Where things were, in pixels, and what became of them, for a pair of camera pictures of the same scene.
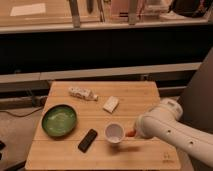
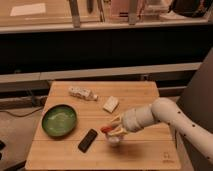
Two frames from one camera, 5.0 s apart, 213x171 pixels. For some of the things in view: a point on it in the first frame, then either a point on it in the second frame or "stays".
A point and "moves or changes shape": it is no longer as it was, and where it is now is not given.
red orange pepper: [130, 133] moves or changes shape
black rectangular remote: [87, 141] stays
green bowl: [59, 120] stays
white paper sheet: [28, 9] stays
